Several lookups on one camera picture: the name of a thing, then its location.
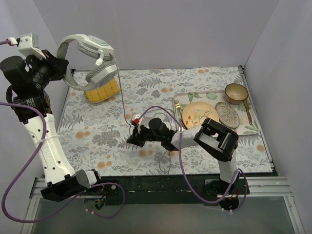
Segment white grey gaming headphones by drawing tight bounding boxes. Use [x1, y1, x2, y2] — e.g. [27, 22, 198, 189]
[56, 34, 117, 91]

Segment grey headphone cable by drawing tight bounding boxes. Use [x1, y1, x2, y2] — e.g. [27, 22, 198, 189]
[112, 52, 181, 174]

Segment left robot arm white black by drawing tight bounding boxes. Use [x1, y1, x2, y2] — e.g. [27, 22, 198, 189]
[0, 50, 104, 202]

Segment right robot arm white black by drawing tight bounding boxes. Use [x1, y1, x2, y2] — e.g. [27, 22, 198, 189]
[126, 118, 239, 194]

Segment floral table mat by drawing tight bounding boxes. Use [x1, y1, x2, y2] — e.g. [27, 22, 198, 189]
[58, 67, 273, 176]

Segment gold fork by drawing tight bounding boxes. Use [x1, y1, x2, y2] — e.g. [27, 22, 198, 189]
[174, 100, 183, 120]

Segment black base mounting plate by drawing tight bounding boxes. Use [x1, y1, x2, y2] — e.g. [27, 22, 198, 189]
[75, 173, 242, 205]

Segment beige bird plate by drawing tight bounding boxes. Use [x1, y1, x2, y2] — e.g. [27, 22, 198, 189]
[182, 101, 219, 129]

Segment yellow woven bamboo tray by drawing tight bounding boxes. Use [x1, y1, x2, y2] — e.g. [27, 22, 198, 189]
[84, 79, 120, 103]

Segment speckled oval plate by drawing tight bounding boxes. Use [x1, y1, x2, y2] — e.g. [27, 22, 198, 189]
[215, 102, 240, 129]

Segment leaf pattern serving tray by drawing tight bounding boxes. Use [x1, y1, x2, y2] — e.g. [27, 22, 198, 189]
[173, 90, 260, 135]

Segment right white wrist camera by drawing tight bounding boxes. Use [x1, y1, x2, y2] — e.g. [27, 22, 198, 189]
[130, 114, 141, 126]

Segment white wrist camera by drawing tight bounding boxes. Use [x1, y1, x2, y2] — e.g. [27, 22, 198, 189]
[18, 33, 46, 59]
[130, 114, 141, 126]

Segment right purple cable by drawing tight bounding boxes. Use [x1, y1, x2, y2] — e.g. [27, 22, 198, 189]
[138, 106, 250, 212]

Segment purple cable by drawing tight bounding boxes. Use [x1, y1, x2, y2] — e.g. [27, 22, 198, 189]
[138, 106, 250, 212]
[0, 39, 126, 222]

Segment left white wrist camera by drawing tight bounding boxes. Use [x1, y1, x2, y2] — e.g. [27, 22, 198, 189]
[18, 33, 46, 59]

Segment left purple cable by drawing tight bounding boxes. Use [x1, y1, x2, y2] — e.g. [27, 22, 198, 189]
[0, 39, 126, 222]

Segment brown bowl with handle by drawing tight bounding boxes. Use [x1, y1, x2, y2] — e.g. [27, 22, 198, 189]
[224, 83, 253, 125]

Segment aluminium frame rail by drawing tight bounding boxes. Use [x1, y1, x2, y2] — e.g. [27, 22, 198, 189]
[29, 176, 293, 198]

